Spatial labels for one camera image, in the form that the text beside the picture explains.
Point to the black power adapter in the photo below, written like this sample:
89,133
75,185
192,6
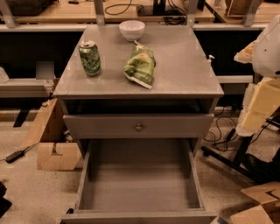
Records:
14,156

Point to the black chair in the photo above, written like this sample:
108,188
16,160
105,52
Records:
249,165

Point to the tan padded gripper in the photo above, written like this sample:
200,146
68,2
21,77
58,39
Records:
269,55

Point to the white bowl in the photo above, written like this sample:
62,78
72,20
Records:
132,30

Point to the cardboard box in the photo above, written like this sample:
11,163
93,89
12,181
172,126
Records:
268,209

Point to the white pump bottle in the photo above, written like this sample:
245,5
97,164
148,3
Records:
210,59

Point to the black object on floor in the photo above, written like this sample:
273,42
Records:
4,203

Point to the grey drawer cabinet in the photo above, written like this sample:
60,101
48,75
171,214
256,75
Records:
184,82

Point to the slanted wooden board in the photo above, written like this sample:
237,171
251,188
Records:
47,127

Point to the green chip bag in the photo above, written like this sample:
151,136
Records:
139,68

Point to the grey drawer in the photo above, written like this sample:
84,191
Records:
138,126
139,181

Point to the wooden block with notch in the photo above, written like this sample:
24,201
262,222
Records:
58,156

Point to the green soda can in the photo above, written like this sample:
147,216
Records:
90,58

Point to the grey low shelf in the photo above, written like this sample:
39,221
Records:
23,88

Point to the grey top drawer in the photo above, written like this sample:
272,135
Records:
138,126

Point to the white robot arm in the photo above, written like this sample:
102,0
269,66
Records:
261,100

